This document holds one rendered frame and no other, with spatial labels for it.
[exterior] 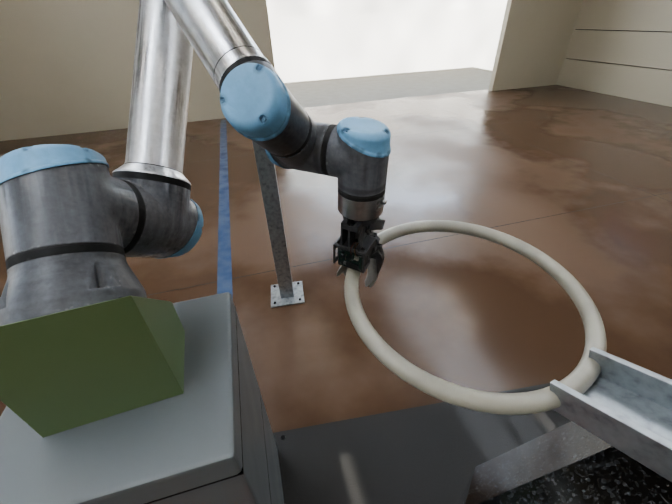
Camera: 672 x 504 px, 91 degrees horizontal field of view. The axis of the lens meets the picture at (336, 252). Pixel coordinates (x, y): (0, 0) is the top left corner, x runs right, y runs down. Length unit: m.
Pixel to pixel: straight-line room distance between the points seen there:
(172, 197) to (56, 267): 0.26
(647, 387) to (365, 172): 0.53
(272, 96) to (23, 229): 0.40
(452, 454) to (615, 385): 0.94
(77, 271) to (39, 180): 0.15
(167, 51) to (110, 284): 0.50
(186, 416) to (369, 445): 0.96
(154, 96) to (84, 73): 5.92
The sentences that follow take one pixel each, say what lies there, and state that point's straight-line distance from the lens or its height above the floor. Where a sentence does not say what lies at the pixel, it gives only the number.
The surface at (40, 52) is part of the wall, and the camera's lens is 6.87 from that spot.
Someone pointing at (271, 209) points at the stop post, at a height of 0.61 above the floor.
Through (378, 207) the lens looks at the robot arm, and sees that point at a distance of 0.63.
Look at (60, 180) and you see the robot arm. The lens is 0.65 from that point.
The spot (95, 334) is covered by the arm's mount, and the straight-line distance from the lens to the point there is 0.60.
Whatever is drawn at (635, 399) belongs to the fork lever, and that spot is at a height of 0.92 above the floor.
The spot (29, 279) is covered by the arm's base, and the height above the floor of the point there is 1.12.
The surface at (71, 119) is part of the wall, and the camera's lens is 6.97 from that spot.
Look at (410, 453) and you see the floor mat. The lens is 1.52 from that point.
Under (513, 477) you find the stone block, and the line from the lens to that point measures 0.84.
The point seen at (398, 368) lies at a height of 0.93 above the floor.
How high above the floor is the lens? 1.40
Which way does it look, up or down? 36 degrees down
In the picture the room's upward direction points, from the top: 3 degrees counter-clockwise
